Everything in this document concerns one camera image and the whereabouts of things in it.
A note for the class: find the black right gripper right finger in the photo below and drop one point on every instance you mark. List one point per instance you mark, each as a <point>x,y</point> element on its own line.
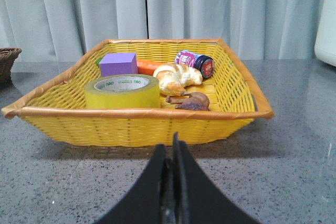
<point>198,200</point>

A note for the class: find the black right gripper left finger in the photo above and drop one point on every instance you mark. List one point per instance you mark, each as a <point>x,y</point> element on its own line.
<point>141,204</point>

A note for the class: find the yellow tape roll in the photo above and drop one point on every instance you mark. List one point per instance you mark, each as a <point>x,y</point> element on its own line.
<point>123,91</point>

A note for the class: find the brown toy banana bunch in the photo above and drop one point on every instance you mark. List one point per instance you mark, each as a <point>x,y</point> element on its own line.
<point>195,101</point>

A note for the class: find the toy croissant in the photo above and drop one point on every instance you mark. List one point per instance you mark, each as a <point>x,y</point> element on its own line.
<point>173,78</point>

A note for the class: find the yellow woven basket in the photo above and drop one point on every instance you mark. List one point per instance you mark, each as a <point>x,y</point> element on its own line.
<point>57,107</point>

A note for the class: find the purple labelled can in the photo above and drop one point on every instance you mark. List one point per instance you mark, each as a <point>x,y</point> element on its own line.
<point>205,64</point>

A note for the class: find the orange toy carrot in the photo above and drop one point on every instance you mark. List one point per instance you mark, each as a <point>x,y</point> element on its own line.
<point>147,67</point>

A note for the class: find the purple foam cube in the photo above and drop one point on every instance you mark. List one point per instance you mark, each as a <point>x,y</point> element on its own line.
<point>118,63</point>

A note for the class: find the green toy leaf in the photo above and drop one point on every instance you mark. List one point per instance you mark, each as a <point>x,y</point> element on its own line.
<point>97,62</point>

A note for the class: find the white appliance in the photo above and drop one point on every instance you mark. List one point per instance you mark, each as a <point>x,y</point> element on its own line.
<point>324,48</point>

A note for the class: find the brown wicker basket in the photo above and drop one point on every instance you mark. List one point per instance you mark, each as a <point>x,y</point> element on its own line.
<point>8,56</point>

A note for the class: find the grey curtain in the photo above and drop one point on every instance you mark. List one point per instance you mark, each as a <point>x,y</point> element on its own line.
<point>63,30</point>

